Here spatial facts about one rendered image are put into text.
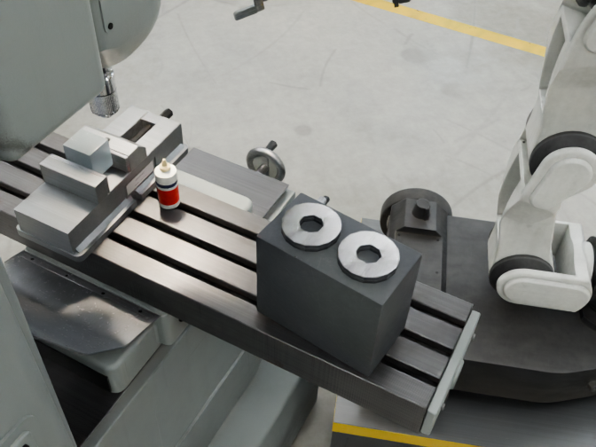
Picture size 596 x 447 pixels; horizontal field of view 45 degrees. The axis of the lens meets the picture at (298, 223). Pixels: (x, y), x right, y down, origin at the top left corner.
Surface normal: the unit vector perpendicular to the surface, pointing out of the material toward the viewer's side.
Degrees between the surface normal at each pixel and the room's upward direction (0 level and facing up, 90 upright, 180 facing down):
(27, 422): 89
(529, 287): 90
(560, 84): 114
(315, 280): 90
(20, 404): 89
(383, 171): 0
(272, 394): 0
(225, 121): 0
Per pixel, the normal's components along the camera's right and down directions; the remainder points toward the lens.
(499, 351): 0.04, -0.69
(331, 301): -0.57, 0.58
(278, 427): 0.83, 0.07
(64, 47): 0.88, 0.36
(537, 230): -0.16, 0.71
